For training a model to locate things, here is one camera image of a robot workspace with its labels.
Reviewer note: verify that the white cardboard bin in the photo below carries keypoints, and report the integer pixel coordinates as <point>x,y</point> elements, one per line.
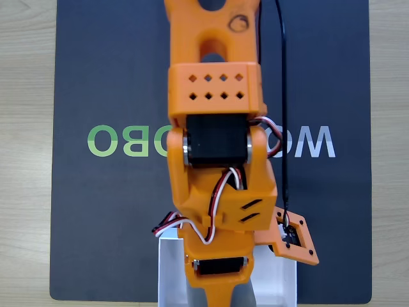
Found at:
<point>171,275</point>

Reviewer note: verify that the dark grey wowrobo mat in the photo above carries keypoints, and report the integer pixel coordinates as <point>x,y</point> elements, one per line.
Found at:
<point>96,208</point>

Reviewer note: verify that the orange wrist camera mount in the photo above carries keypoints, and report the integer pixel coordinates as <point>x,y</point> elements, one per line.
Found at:
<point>292,236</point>

